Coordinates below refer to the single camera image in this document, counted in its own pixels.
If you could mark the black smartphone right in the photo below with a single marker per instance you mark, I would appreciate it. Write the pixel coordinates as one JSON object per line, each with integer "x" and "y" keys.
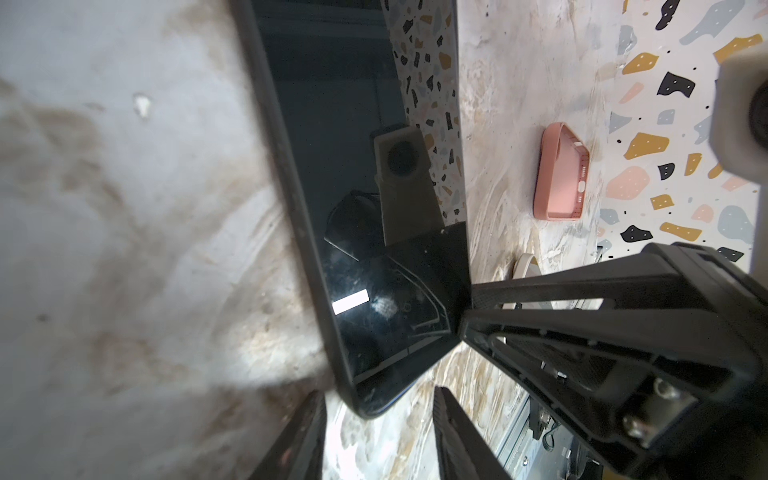
{"x": 527, "y": 267}

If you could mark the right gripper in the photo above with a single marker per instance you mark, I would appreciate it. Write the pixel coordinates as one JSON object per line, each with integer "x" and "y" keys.
{"x": 656, "y": 361}

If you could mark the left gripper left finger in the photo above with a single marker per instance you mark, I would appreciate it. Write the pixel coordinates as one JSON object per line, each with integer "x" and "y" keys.
{"x": 298, "y": 451}

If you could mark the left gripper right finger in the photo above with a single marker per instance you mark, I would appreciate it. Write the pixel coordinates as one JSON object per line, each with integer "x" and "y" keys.
{"x": 462, "y": 452}

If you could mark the black phone case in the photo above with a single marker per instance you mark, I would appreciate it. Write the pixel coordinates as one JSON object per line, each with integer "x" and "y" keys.
{"x": 288, "y": 198}

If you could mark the pink phone case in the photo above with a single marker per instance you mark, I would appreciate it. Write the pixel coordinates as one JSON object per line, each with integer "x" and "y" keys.
{"x": 562, "y": 175}

